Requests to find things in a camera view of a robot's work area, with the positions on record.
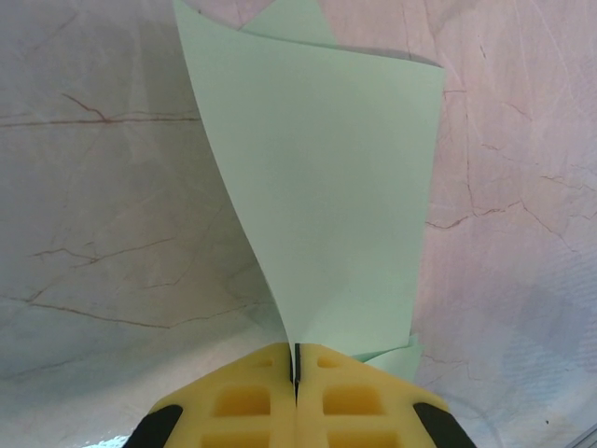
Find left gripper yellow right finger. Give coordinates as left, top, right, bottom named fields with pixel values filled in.
left=295, top=343, right=477, bottom=448

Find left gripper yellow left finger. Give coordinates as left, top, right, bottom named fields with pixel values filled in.
left=132, top=343, right=298, bottom=448

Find light green paper sheet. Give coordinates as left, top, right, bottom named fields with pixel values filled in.
left=171, top=0, right=447, bottom=385

